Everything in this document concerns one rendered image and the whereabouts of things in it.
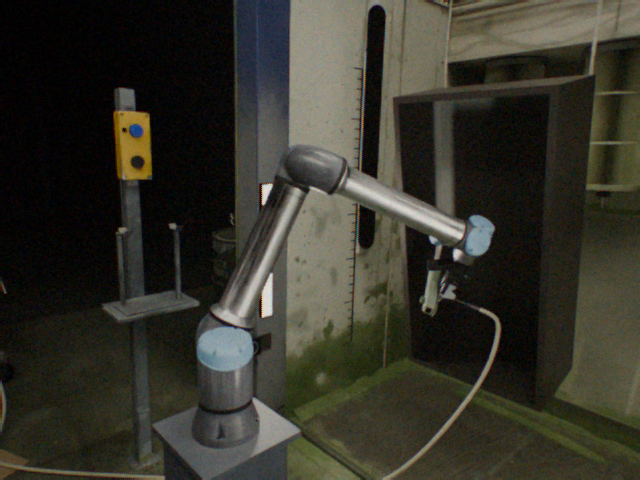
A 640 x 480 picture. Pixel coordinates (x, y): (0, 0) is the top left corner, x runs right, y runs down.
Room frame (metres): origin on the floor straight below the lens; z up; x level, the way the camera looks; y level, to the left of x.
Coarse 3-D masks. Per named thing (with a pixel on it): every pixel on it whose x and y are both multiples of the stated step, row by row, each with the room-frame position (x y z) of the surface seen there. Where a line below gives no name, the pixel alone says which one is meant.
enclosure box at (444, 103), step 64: (448, 128) 2.11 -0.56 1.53; (512, 128) 1.91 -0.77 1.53; (576, 128) 1.60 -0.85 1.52; (448, 192) 2.15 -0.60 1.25; (512, 192) 1.94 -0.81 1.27; (576, 192) 1.67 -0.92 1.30; (448, 256) 2.21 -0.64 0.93; (512, 256) 1.98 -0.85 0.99; (576, 256) 1.75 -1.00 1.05; (448, 320) 2.27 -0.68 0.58; (512, 320) 2.02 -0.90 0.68; (512, 384) 1.80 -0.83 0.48
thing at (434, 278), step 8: (440, 248) 1.99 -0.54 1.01; (432, 272) 1.81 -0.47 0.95; (440, 272) 1.83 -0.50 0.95; (432, 280) 1.77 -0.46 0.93; (440, 280) 1.78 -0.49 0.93; (432, 288) 1.72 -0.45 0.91; (432, 296) 1.68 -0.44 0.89; (440, 296) 1.70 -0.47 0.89; (456, 296) 1.72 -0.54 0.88; (424, 304) 1.66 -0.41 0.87; (432, 304) 1.64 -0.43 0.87; (456, 304) 1.71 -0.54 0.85; (464, 304) 1.70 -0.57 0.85; (472, 304) 1.71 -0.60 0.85; (424, 312) 1.65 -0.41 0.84; (432, 312) 1.65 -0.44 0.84
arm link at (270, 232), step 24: (288, 192) 1.36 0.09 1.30; (264, 216) 1.36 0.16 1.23; (288, 216) 1.37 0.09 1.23; (264, 240) 1.35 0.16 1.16; (240, 264) 1.35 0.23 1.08; (264, 264) 1.34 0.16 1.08; (240, 288) 1.33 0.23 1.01; (264, 288) 1.37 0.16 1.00; (216, 312) 1.32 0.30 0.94; (240, 312) 1.32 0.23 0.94
